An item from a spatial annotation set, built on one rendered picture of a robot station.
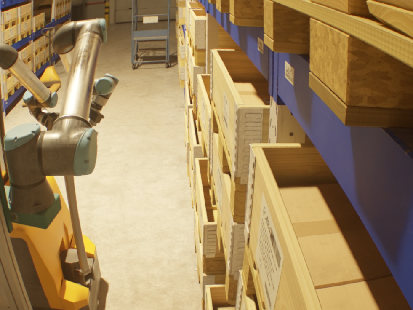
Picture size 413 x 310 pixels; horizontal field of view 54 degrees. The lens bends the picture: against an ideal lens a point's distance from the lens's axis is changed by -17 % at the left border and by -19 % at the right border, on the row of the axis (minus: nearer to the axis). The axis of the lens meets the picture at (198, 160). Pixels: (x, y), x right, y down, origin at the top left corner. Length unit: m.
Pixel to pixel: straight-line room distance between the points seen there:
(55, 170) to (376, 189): 1.13
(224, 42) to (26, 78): 1.43
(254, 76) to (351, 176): 1.45
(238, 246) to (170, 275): 2.22
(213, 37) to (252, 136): 1.84
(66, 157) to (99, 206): 3.11
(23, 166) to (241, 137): 0.70
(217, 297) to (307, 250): 1.81
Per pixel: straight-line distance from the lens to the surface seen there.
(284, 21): 0.82
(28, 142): 1.48
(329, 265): 0.76
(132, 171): 5.18
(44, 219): 1.55
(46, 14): 11.14
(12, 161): 1.51
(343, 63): 0.47
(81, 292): 2.95
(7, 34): 7.67
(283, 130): 1.07
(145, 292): 3.43
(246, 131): 1.24
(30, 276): 2.80
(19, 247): 2.68
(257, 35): 1.25
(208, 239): 2.46
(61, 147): 1.45
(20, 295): 1.75
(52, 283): 2.78
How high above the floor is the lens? 2.24
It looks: 24 degrees down
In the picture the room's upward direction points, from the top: straight up
